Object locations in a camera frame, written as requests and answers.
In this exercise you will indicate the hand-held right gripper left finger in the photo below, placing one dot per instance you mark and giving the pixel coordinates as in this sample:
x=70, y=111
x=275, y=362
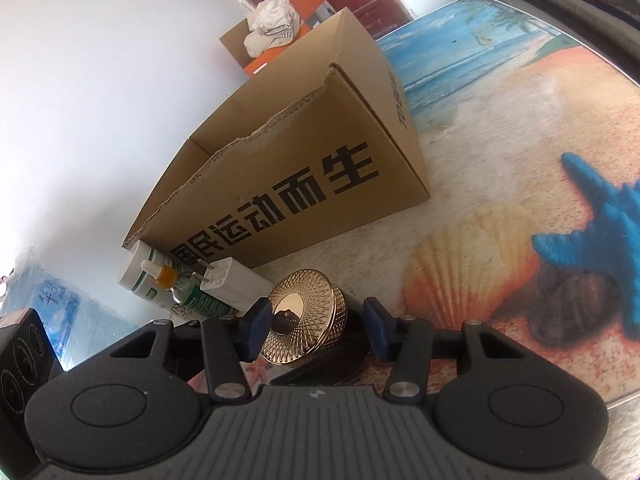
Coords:
x=255, y=330

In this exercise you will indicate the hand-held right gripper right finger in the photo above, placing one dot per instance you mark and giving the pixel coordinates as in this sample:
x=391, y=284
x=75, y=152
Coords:
x=377, y=330

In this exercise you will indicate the gold lid dark jar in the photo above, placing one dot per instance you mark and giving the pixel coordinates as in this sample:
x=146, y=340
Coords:
x=300, y=310

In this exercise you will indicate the white charger plug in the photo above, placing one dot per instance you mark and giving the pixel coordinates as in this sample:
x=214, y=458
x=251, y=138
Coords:
x=240, y=280

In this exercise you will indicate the green dropper bottle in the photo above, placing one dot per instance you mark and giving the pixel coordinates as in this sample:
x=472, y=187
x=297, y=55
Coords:
x=200, y=302

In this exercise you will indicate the white vitamin bottle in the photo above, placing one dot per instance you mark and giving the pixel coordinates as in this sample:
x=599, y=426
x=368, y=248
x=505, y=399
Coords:
x=132, y=272

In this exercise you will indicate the brown cardboard box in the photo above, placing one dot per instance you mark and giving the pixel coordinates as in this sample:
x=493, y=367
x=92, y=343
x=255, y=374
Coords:
x=325, y=135

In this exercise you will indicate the blue water bottle pack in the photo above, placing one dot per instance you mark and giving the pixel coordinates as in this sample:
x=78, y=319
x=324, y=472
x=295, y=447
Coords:
x=60, y=305

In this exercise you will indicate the beige clothes bundle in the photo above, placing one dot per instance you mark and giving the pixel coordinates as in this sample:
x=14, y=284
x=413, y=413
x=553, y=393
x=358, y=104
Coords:
x=267, y=25

